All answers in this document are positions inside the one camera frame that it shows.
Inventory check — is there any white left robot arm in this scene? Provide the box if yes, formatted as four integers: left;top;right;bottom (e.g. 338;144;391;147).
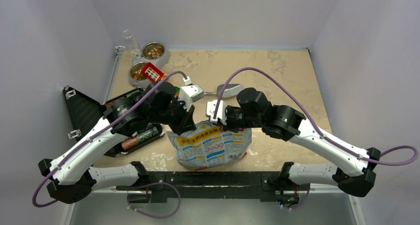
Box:
38;82;196;204

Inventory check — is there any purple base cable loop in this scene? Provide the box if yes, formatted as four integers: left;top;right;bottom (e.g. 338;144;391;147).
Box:
126;182;181;219

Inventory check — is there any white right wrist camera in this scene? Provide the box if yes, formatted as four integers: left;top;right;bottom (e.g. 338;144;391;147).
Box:
206;100;227;125

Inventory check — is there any red toy block frame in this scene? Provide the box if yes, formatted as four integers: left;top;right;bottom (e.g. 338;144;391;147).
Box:
141;62;166;82

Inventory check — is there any silver metal scoop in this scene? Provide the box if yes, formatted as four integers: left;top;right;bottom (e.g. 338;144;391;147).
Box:
204;84;244;99

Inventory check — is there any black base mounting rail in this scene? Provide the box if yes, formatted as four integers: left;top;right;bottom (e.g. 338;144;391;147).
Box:
116;171;310;203

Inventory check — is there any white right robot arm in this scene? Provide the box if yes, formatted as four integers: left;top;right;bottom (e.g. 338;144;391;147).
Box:
222;88;380;197

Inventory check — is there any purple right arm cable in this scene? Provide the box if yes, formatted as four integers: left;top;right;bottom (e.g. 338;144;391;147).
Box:
212;67;419;167

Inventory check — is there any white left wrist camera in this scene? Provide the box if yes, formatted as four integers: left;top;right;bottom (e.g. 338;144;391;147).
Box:
178;76;205;112

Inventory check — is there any clear water bottle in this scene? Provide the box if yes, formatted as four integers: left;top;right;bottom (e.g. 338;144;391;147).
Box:
123;29;142;59

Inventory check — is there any aluminium frame rail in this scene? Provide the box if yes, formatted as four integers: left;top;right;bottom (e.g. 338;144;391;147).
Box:
67;170;358;195

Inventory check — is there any colourful pet food bag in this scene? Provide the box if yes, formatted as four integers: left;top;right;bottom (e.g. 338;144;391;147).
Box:
167;121;252;170

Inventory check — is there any black poker chip case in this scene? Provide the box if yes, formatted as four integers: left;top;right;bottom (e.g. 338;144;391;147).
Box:
63;86;165;157

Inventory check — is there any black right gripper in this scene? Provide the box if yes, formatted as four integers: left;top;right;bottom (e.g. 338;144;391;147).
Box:
214;104;263;132

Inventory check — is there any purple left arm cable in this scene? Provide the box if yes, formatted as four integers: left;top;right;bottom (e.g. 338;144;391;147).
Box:
32;70;189;208

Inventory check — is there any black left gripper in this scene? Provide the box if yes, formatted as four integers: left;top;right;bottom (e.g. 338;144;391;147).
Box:
149;95;197;135

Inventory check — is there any grey double pet bowl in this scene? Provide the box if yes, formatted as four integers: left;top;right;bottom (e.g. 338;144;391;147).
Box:
128;42;170;89

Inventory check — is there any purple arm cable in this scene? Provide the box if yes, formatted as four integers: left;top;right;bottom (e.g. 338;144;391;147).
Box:
32;70;189;208
212;67;419;167

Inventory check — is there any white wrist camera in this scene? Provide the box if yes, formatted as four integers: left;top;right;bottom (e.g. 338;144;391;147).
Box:
178;76;205;112
206;100;227;125

